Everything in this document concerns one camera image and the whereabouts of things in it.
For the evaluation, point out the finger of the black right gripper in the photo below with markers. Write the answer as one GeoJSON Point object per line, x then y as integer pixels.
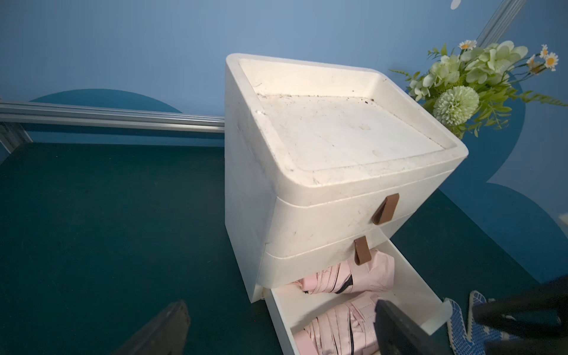
{"type": "Point", "coordinates": [549, 297]}
{"type": "Point", "coordinates": [527, 347]}

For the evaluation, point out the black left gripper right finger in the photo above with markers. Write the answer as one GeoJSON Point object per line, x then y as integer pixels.
{"type": "Point", "coordinates": [398, 334]}

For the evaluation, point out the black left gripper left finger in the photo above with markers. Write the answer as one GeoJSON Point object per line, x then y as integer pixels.
{"type": "Point", "coordinates": [164, 334]}

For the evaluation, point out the white bottom drawer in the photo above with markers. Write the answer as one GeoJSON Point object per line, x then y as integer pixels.
{"type": "Point", "coordinates": [292, 310]}

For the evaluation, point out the white three drawer cabinet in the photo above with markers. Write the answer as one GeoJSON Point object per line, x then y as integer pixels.
{"type": "Point", "coordinates": [318, 155]}

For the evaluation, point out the blue dotted work glove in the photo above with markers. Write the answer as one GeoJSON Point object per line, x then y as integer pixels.
{"type": "Point", "coordinates": [465, 335]}

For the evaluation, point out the white and green flowers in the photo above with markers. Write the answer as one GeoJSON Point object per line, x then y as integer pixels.
{"type": "Point", "coordinates": [467, 87]}

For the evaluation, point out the aluminium frame back rail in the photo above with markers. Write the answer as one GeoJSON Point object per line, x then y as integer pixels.
{"type": "Point", "coordinates": [120, 126]}

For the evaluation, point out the aluminium frame right post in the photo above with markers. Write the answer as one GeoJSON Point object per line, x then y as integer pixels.
{"type": "Point", "coordinates": [500, 21]}

